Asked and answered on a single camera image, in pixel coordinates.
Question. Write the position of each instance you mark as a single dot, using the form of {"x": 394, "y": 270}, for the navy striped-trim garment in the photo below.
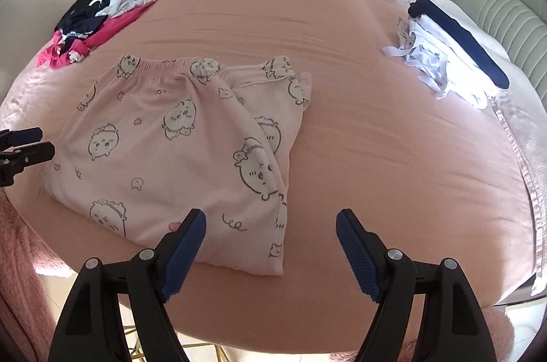
{"x": 81, "y": 20}

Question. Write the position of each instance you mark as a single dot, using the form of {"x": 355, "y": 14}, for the grey padded headboard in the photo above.
{"x": 508, "y": 11}

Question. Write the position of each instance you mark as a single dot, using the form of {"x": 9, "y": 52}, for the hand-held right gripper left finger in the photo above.
{"x": 183, "y": 255}

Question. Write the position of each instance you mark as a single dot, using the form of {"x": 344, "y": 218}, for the white folded garment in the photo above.
{"x": 436, "y": 60}

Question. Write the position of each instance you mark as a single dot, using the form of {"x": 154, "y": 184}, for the pink bed sheet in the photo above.
{"x": 363, "y": 131}

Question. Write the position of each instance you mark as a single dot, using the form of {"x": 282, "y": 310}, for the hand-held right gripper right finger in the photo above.
{"x": 357, "y": 255}

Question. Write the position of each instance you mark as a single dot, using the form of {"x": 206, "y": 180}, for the pink printed pajama pants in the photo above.
{"x": 171, "y": 156}

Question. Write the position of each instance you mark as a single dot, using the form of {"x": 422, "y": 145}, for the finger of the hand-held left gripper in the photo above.
{"x": 25, "y": 136}
{"x": 34, "y": 154}

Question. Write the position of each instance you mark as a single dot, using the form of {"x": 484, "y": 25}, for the magenta garment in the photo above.
{"x": 107, "y": 30}

